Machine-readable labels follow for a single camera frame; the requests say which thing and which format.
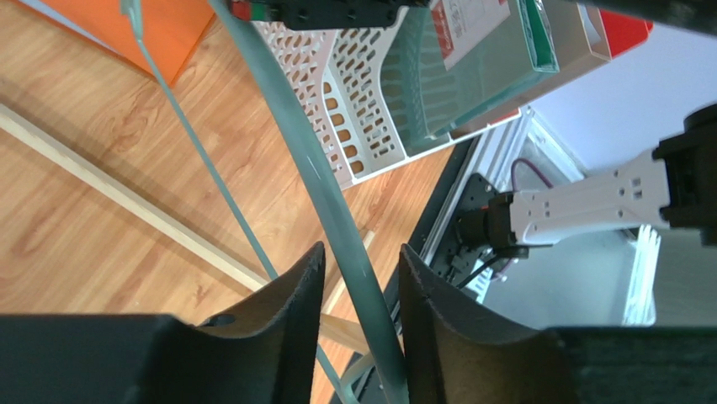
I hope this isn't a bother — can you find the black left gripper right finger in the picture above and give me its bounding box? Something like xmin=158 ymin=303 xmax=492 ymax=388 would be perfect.
xmin=398 ymin=245 xmax=716 ymax=403

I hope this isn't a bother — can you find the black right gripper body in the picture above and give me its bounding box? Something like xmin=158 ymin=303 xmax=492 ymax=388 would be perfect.
xmin=229 ymin=0 xmax=430 ymax=30

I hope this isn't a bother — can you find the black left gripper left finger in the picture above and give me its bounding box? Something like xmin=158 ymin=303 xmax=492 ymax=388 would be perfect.
xmin=1 ymin=242 xmax=326 ymax=403

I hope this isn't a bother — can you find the mint green clothes hanger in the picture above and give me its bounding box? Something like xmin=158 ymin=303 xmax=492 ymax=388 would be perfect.
xmin=120 ymin=1 xmax=409 ymax=403

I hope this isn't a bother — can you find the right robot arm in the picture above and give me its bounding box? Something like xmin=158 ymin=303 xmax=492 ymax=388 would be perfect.
xmin=224 ymin=1 xmax=716 ymax=258

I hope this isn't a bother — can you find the white plastic file rack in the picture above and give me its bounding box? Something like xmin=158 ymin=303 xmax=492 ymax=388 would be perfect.
xmin=253 ymin=1 xmax=613 ymax=189

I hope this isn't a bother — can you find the orange board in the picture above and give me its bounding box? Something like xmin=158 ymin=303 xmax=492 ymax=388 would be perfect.
xmin=16 ymin=1 xmax=215 ymax=86

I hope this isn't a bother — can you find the wooden hanging rack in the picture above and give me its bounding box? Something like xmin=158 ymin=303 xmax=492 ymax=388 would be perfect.
xmin=0 ymin=104 xmax=405 ymax=354

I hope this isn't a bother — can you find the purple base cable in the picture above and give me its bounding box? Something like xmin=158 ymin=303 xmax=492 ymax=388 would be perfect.
xmin=509 ymin=157 xmax=555 ymax=194

